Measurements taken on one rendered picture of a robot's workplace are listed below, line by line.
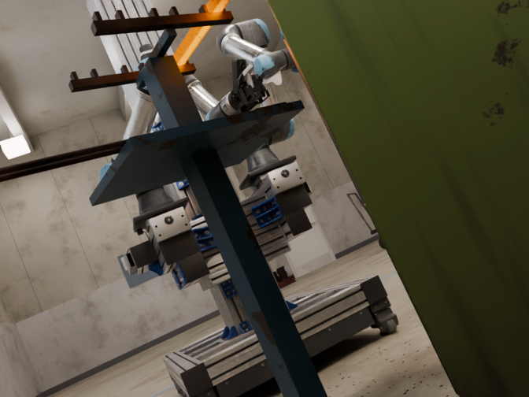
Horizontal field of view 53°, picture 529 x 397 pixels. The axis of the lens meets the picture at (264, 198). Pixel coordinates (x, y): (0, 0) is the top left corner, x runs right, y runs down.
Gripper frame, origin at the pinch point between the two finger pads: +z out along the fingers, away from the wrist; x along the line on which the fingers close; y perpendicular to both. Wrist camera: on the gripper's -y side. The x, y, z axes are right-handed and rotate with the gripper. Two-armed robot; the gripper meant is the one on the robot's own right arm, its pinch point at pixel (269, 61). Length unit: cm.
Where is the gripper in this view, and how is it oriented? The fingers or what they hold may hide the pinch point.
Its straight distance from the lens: 167.2
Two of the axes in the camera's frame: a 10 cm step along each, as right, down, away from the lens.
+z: 5.9, -3.7, -7.2
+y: 4.1, 9.0, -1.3
